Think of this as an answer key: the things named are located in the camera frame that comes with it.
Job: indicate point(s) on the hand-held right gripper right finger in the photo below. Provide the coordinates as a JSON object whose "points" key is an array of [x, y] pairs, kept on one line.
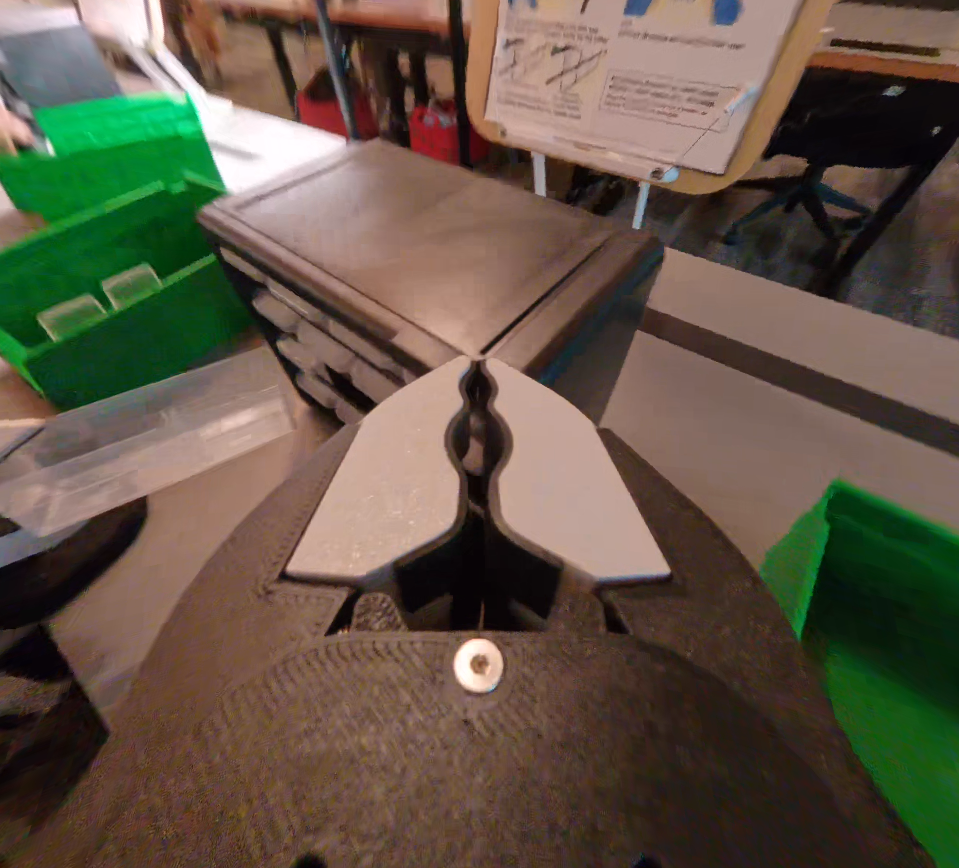
{"points": [[569, 501]]}

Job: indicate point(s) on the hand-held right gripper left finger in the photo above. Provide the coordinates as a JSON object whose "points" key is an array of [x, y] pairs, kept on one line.
{"points": [[389, 493]]}

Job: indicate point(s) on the set of clear cabinet drawers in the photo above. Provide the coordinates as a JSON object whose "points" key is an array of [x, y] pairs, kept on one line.
{"points": [[322, 351]]}

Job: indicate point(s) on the clear plastic drawer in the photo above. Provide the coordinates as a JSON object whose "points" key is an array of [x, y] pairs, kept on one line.
{"points": [[150, 433], [133, 285], [71, 317]]}

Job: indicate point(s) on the black drawer cabinet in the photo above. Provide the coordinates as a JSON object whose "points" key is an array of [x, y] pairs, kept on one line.
{"points": [[419, 246]]}

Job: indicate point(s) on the green plastic bin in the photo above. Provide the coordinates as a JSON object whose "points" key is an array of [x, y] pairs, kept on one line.
{"points": [[884, 621], [120, 141], [150, 351]]}

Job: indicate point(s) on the black office chair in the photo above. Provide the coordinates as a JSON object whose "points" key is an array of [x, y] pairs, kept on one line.
{"points": [[75, 568]]}

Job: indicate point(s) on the red plastic crate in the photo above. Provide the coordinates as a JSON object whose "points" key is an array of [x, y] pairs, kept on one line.
{"points": [[330, 108], [442, 134]]}

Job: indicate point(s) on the dark metal pole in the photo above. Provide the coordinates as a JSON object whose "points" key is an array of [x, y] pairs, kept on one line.
{"points": [[457, 59]]}

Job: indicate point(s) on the instruction poster board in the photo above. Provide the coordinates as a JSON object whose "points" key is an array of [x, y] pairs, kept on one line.
{"points": [[794, 111]]}

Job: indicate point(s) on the black desk chair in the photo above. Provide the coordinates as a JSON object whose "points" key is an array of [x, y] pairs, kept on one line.
{"points": [[846, 134]]}

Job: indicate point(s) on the wooden work table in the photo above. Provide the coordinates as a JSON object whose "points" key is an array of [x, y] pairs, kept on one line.
{"points": [[374, 18]]}

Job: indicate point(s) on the black light stand pole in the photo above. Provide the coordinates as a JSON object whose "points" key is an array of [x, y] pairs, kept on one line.
{"points": [[326, 21]]}

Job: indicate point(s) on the dark flat monitor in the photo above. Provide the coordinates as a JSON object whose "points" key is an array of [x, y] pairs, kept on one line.
{"points": [[56, 66]]}

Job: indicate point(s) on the wooden desk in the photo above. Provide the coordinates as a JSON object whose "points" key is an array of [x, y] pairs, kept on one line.
{"points": [[891, 51]]}

